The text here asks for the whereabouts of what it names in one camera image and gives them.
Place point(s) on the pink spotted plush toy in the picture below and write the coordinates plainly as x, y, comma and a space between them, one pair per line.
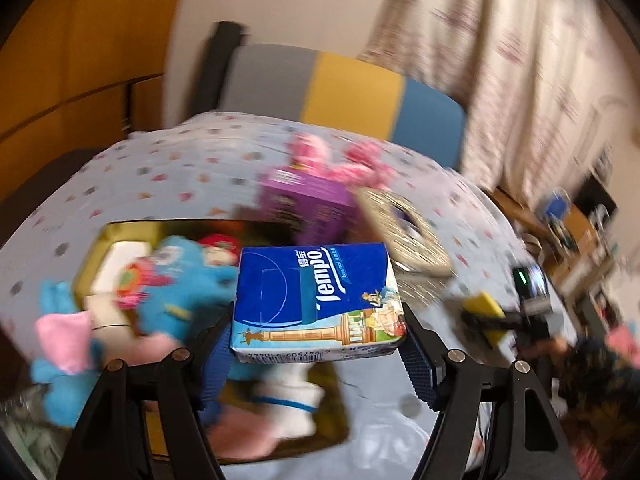
365, 165

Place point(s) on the blue folding chair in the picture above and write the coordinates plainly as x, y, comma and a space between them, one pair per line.
557, 207

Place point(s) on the light wooden chair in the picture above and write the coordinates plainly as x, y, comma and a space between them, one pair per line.
580, 230

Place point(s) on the silver ornate tissue box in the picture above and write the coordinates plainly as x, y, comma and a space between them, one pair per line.
425, 255

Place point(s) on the patterned light blue tablecloth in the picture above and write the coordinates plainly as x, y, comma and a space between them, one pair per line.
175, 170

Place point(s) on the wooden side desk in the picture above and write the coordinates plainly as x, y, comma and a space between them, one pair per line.
515, 210

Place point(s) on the grey yellow blue chair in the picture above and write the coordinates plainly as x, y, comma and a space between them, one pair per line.
350, 95

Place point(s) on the red knit doll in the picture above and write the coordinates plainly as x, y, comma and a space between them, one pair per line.
217, 247

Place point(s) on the purple cardboard box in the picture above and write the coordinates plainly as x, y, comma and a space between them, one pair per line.
310, 200

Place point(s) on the gold tin tray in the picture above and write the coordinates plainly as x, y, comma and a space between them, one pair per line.
122, 232

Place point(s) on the printed cream curtain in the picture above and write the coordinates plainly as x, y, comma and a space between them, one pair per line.
500, 60

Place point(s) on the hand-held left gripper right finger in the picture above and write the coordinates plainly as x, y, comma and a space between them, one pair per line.
422, 370

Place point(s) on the wooden wardrobe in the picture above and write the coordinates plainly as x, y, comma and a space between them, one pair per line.
75, 35

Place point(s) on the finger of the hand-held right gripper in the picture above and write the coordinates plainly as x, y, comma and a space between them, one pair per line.
480, 321

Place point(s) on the cream cloth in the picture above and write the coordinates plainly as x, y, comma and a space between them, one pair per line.
120, 265

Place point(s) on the yellow sponge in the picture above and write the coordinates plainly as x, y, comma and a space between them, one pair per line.
487, 302

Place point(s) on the blue tissue packet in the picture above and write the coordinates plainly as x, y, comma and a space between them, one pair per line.
310, 300

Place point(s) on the black framed panel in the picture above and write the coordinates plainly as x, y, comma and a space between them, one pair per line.
597, 195

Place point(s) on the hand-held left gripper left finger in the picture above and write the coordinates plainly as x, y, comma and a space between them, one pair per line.
217, 370

